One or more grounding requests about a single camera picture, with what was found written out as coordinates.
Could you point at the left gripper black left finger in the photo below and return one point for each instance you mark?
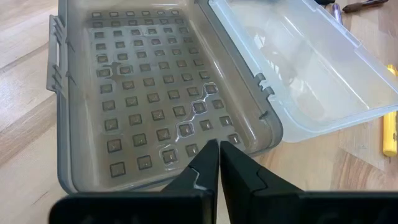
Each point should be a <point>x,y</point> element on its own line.
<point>199,174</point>

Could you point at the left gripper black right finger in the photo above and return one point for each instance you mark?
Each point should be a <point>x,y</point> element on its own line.
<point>245,180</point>

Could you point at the grey translucent plastic supply box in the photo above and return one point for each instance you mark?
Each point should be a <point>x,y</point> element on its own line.
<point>140,93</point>

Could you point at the white shallow tray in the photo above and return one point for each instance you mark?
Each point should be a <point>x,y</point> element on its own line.
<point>311,62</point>

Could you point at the yellow pen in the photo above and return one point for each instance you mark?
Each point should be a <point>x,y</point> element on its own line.
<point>389,137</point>

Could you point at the translucent purple pen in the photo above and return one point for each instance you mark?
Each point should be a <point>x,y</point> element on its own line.
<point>337,14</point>

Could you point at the dark brown pen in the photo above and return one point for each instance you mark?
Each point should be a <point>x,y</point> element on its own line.
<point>357,5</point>

